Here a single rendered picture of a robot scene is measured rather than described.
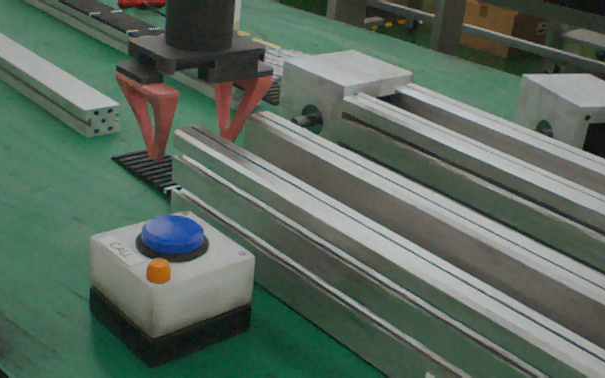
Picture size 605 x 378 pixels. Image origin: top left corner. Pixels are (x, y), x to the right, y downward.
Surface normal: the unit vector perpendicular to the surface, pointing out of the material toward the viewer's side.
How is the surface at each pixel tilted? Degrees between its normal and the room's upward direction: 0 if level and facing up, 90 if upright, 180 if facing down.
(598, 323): 90
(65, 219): 0
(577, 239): 90
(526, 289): 90
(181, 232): 3
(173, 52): 1
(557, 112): 90
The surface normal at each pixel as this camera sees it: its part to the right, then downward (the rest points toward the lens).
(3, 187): 0.11, -0.90
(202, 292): 0.67, 0.38
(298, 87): -0.73, 0.22
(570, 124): -0.93, 0.06
